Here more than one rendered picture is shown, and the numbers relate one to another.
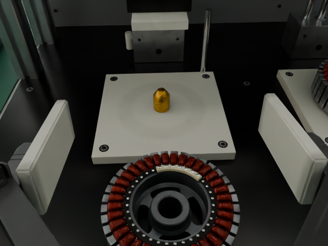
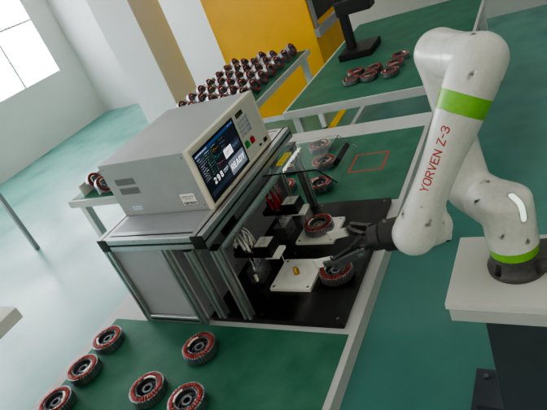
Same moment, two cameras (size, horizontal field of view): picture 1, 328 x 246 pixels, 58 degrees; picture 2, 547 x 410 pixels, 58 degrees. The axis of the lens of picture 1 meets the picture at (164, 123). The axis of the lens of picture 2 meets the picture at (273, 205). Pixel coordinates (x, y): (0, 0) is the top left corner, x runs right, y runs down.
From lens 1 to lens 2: 1.43 m
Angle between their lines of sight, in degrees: 45
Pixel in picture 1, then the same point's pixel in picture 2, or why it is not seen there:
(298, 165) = (343, 232)
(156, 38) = (263, 267)
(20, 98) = (266, 316)
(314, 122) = (322, 240)
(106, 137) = (304, 286)
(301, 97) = (312, 240)
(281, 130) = (336, 233)
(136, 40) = (260, 273)
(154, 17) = (278, 251)
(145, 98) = (290, 276)
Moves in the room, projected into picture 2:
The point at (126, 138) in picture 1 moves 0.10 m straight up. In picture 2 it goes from (306, 281) to (296, 258)
